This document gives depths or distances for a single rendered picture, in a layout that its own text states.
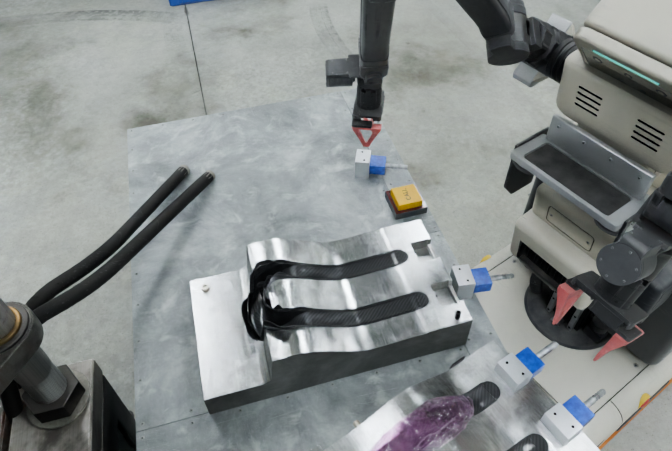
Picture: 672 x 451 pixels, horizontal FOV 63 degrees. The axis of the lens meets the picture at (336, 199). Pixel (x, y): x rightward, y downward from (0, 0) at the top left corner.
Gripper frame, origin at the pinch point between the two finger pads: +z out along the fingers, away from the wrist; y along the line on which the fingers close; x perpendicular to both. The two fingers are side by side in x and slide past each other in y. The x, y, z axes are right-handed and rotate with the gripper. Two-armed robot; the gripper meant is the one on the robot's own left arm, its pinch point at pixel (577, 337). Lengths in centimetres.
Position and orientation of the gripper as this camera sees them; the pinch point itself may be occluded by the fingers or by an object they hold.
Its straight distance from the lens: 97.3
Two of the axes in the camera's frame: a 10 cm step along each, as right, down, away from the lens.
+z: -3.6, 8.1, 4.7
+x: 7.4, -0.6, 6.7
